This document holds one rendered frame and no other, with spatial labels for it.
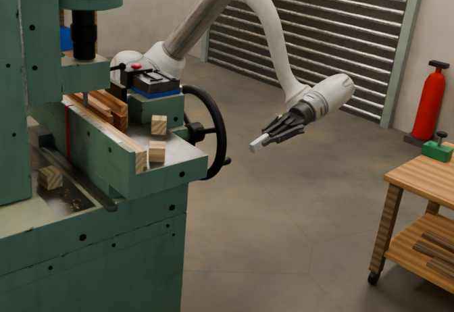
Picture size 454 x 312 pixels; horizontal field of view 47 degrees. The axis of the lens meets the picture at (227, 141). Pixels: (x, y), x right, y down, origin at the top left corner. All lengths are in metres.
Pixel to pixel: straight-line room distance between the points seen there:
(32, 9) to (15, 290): 0.57
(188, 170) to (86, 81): 0.32
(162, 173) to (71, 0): 0.41
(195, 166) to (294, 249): 1.38
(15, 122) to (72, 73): 0.19
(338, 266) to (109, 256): 1.41
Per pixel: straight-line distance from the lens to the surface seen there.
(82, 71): 1.25
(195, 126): 1.52
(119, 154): 1.11
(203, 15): 2.01
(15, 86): 1.11
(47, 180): 1.24
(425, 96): 3.88
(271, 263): 2.39
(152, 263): 1.35
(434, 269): 2.29
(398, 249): 2.35
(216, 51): 5.22
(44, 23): 1.15
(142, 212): 1.25
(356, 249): 2.60
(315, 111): 1.66
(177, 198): 1.29
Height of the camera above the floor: 1.42
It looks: 24 degrees down
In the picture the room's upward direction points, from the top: 5 degrees clockwise
